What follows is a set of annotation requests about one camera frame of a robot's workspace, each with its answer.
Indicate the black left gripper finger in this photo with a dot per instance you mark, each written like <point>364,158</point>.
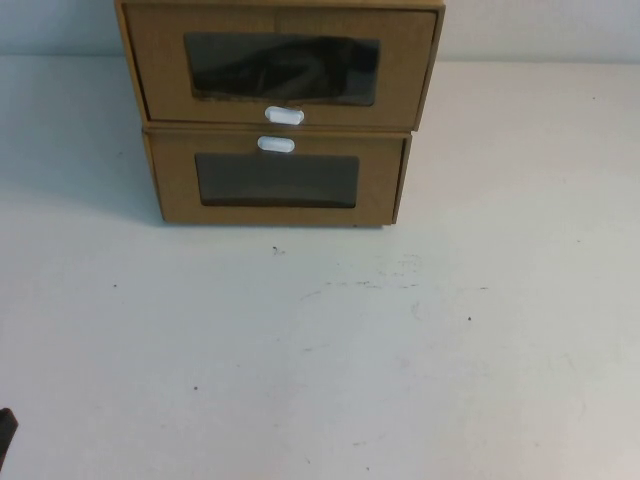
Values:
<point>7,425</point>

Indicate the cardboard drawer with flat window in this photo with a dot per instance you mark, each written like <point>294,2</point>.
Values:
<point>175,200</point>

